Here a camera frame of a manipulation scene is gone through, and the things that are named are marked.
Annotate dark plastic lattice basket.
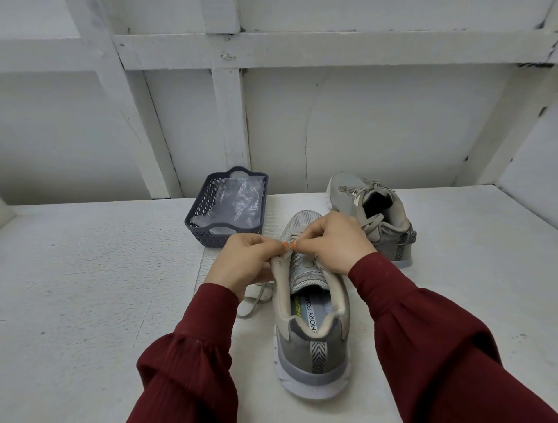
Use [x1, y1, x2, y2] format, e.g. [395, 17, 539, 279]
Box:
[184, 166, 270, 249]

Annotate person's right forearm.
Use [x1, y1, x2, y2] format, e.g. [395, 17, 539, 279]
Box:
[348, 252, 558, 423]

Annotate person's left hand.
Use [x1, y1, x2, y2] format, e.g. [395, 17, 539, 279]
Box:
[203, 232, 291, 303]

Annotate grey shoelace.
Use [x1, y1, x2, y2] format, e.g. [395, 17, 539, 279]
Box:
[235, 235, 302, 319]
[338, 180, 395, 206]

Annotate clear plastic bag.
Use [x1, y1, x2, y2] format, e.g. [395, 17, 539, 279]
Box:
[199, 174, 266, 232]

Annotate grey mesh shoe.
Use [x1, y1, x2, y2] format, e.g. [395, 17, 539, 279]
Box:
[269, 209, 354, 402]
[326, 171, 419, 268]

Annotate person's right hand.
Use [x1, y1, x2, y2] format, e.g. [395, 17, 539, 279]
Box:
[292, 210, 378, 277]

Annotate person's left forearm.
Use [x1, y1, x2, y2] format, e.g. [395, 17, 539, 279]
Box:
[126, 282, 242, 423]

